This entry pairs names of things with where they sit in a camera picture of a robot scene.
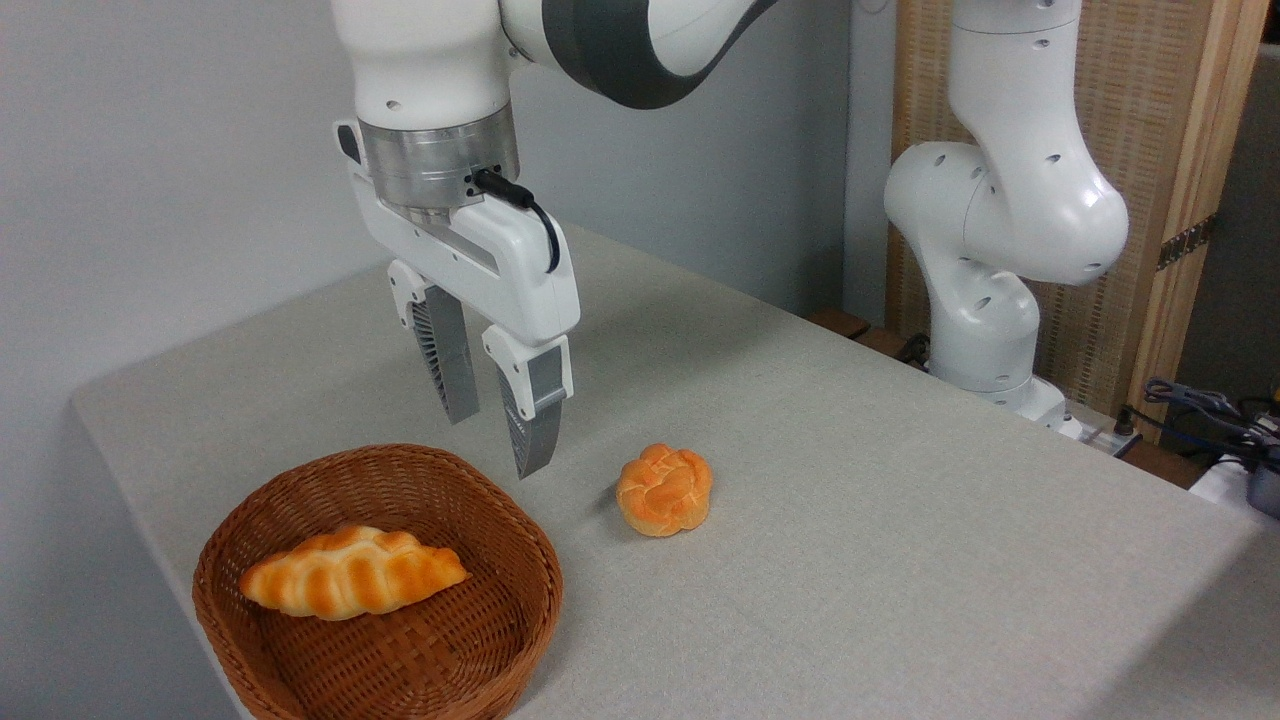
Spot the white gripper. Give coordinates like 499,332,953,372
334,119,582,480

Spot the round braided bread bun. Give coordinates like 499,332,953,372
615,443,714,538

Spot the long twisted bread loaf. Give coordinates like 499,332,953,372
238,524,471,622

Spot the brown woven wicker basket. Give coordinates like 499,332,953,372
192,443,564,720

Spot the brown wooden base board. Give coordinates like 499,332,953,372
805,307,933,373

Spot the grey fabric table cover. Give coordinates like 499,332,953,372
70,222,1280,720

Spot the metal screen hinge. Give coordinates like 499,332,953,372
1156,212,1219,272

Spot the wooden woven folding screen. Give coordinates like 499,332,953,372
890,0,1273,447

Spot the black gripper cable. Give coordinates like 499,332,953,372
470,167,563,276

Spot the blue grey cable bundle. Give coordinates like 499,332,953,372
1142,376,1280,473

